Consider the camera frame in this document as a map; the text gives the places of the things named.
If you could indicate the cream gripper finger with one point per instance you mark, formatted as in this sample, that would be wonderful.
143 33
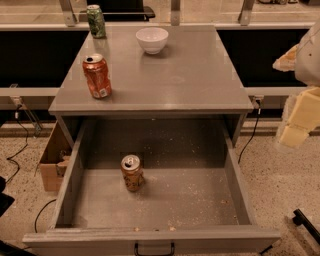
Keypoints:
287 61
304 117

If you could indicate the orange soda can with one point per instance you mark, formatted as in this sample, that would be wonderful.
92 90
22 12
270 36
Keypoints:
132 172

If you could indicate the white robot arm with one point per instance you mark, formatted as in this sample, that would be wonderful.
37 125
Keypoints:
307 71

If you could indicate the grey cabinet counter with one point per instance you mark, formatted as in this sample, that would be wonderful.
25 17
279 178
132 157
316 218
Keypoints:
192 75

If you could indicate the open grey top drawer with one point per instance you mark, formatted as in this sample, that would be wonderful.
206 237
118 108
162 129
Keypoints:
194 195

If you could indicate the red crushed soda can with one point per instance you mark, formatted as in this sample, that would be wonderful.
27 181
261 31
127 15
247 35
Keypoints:
97 75

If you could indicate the green soda can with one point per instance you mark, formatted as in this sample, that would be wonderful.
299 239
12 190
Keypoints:
96 21

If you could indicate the black bar bottom right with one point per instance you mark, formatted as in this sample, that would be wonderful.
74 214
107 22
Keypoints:
300 219

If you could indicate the white ceramic bowl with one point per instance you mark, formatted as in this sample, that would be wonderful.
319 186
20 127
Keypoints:
152 39

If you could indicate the cardboard box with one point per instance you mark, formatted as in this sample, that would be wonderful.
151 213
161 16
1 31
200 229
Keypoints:
54 160

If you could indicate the black drawer handle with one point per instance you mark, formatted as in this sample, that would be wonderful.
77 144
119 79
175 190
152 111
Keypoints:
154 250

